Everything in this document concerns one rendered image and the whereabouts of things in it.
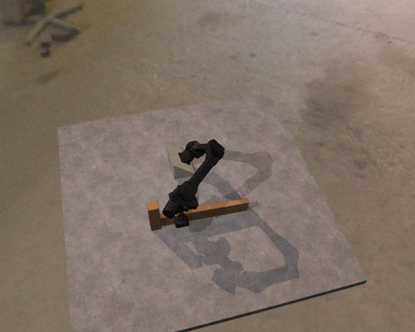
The wooden side rail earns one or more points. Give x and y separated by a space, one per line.
212 210

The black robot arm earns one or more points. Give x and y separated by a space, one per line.
184 194

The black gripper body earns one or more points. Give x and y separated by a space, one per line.
182 219

